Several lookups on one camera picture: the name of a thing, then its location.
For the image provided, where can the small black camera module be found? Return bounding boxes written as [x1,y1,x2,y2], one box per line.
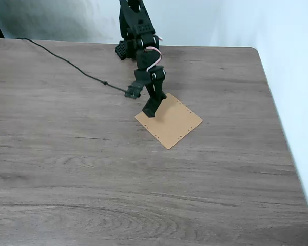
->
[124,81,146,99]

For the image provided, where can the black u-shaped block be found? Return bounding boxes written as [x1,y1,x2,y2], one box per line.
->
[142,92,167,119]

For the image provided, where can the black camera cable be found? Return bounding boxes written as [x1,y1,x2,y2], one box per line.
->
[16,37,127,93]

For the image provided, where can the tan square board with holes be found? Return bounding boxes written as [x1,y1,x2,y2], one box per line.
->
[134,92,204,150]

